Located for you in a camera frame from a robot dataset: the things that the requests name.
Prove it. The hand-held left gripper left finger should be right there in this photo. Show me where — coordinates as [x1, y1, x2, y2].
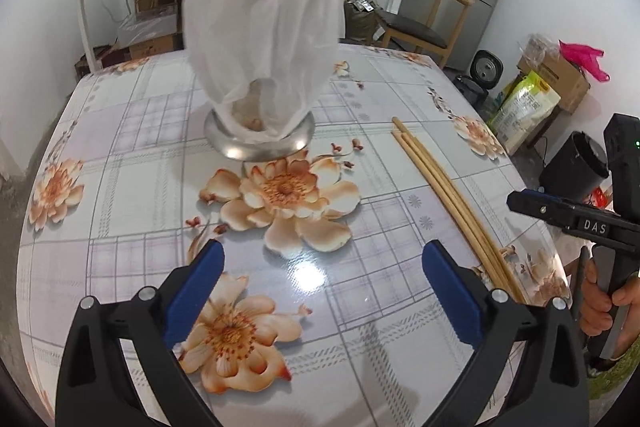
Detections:
[55, 239, 225, 427]

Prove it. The person's right forearm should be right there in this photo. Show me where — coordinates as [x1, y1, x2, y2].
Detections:
[585, 332, 640, 403]

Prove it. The dark green bag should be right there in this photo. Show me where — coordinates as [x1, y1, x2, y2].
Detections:
[345, 0, 386, 42]

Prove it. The red snack packet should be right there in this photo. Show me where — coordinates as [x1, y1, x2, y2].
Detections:
[585, 187, 613, 208]

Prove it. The pink plastic bag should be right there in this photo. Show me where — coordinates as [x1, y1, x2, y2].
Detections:
[559, 39, 611, 82]

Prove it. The clear plastic bag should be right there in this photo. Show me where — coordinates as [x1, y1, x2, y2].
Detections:
[520, 34, 561, 62]

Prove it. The green and white rice bag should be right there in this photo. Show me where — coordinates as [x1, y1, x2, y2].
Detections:
[487, 71, 561, 155]

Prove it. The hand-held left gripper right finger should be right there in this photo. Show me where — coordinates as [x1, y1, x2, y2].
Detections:
[422, 239, 588, 427]

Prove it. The person's right hand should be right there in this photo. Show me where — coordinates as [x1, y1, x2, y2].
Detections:
[581, 257, 640, 338]

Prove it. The metal floral utensil holder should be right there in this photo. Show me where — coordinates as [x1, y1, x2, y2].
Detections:
[204, 77, 317, 160]

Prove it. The wooden chair with dark seat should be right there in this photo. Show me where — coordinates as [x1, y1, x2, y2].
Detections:
[375, 0, 473, 68]

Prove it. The white sheer holder cover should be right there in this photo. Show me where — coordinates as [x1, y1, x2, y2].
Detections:
[181, 0, 346, 138]

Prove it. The floral plaid tablecloth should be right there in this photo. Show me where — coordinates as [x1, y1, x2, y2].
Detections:
[17, 42, 571, 427]

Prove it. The black rice cooker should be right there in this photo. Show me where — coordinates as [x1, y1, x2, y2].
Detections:
[452, 49, 503, 108]

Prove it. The black trash bin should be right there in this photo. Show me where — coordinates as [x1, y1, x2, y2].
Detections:
[539, 131, 611, 202]

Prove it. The row of wooden chopsticks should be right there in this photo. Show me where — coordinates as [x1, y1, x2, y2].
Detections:
[391, 117, 528, 305]

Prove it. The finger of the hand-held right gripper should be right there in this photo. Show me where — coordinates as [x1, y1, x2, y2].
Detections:
[506, 189, 576, 228]

